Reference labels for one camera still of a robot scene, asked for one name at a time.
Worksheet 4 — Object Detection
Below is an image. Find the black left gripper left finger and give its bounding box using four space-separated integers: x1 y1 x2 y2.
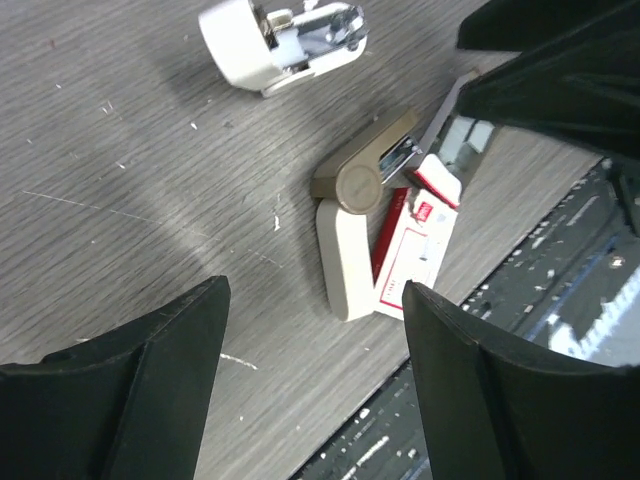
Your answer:
1 276 230 479

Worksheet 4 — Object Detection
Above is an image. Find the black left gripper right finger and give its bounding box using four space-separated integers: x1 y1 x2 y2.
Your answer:
402 282 639 479

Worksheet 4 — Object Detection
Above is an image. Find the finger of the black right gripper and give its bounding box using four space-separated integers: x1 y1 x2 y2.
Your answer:
457 0 639 160

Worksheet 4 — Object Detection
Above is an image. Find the staple box tray with staples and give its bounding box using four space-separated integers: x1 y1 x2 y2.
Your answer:
406 68 497 210

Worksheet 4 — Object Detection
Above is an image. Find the red white staple box sleeve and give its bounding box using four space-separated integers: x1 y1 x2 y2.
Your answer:
372 187 457 320

